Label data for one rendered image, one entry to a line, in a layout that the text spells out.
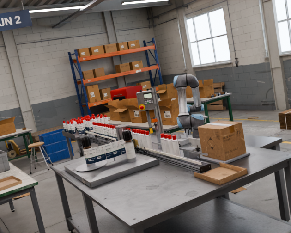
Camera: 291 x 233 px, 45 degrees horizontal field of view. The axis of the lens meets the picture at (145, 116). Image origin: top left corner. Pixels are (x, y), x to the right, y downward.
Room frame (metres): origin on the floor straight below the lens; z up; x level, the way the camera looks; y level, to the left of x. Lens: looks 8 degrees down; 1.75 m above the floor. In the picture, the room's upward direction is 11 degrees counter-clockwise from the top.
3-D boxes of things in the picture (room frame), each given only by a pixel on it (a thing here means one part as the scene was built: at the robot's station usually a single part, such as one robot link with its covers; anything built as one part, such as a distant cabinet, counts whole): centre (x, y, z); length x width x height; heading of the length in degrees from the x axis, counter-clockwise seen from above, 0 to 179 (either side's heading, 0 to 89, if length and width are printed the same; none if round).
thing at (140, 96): (3.54, -0.04, 1.38); 0.17 x 0.10 x 0.19; 82
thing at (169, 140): (3.07, -0.18, 0.98); 0.05 x 0.05 x 0.20
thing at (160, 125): (3.51, -0.12, 1.16); 0.04 x 0.04 x 0.67; 27
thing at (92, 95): (11.17, 0.58, 1.26); 2.78 x 0.61 x 2.51; 121
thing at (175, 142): (3.02, -0.21, 0.98); 0.05 x 0.05 x 0.20
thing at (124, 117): (6.38, 0.30, 0.97); 0.44 x 0.38 x 0.37; 126
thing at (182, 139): (3.78, -0.34, 0.85); 0.27 x 0.20 x 0.05; 31
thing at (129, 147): (3.21, 0.20, 1.03); 0.09 x 0.09 x 0.30
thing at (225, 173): (2.51, -0.46, 0.85); 0.30 x 0.26 x 0.04; 27
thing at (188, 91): (8.17, -0.95, 0.97); 0.42 x 0.39 x 0.37; 118
